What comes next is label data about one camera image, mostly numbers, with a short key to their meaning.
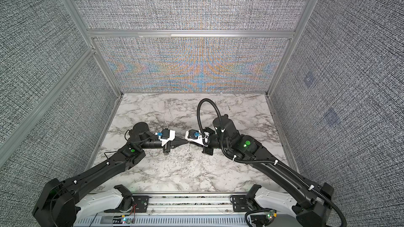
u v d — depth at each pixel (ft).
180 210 2.40
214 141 1.89
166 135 1.84
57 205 1.27
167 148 2.01
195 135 1.77
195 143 1.86
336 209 1.23
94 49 3.05
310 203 1.26
